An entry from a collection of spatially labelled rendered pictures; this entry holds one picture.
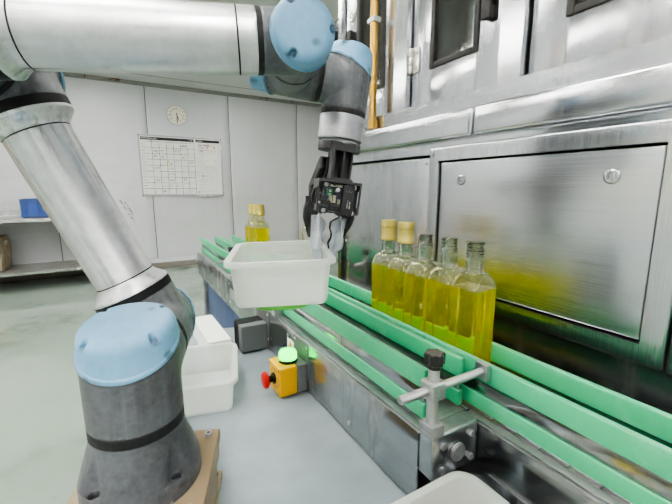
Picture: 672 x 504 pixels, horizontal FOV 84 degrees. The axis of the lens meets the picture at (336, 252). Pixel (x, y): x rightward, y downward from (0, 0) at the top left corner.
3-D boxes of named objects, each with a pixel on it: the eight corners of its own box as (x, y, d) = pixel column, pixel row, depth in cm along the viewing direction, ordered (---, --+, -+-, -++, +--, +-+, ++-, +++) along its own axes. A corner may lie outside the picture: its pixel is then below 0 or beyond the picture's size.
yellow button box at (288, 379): (307, 392, 89) (307, 362, 87) (278, 400, 85) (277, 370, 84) (295, 379, 95) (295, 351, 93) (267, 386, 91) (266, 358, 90)
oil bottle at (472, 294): (490, 390, 65) (499, 271, 62) (468, 399, 62) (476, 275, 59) (464, 376, 70) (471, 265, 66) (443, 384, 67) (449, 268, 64)
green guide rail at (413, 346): (462, 404, 60) (464, 357, 59) (457, 406, 60) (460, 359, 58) (216, 250, 210) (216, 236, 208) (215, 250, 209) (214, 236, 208)
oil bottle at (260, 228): (271, 271, 158) (269, 204, 153) (258, 272, 155) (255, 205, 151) (266, 268, 163) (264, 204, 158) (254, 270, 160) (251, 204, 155)
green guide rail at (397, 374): (428, 418, 57) (430, 369, 55) (423, 420, 56) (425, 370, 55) (203, 251, 206) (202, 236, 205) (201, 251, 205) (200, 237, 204)
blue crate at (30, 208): (20, 218, 439) (17, 199, 435) (26, 216, 473) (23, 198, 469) (81, 216, 471) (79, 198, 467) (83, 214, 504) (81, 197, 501)
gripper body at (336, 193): (312, 214, 59) (322, 136, 57) (306, 211, 67) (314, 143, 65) (359, 220, 60) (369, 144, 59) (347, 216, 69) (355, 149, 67)
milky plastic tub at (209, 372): (152, 432, 76) (148, 393, 74) (169, 379, 97) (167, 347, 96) (239, 419, 80) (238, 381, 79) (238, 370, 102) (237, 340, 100)
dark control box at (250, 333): (268, 349, 112) (267, 322, 111) (241, 355, 108) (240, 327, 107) (259, 339, 119) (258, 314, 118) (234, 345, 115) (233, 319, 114)
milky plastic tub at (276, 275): (224, 321, 55) (220, 264, 54) (238, 283, 77) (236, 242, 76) (339, 313, 58) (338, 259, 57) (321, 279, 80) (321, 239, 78)
